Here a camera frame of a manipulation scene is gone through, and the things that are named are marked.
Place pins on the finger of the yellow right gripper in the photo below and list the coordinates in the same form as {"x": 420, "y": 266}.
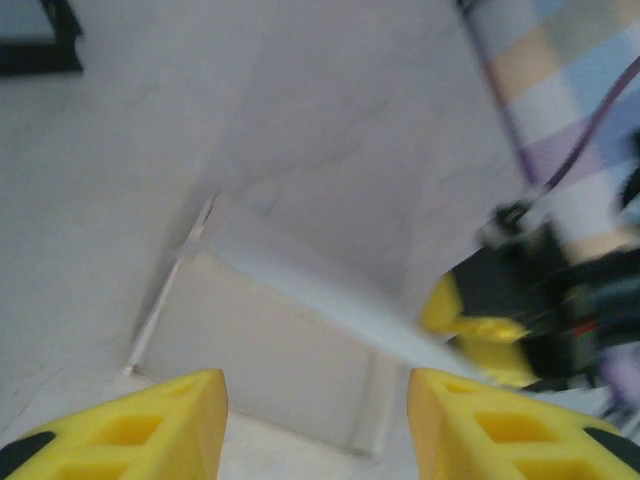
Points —
{"x": 442, "y": 305}
{"x": 500, "y": 355}

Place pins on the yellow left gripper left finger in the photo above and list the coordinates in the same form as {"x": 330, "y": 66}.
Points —
{"x": 150, "y": 435}

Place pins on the white paper box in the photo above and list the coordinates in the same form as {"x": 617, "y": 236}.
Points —
{"x": 280, "y": 350}

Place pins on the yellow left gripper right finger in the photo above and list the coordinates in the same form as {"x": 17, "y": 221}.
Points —
{"x": 490, "y": 440}

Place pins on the black grey checkerboard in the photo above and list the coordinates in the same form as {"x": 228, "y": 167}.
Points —
{"x": 65, "y": 50}

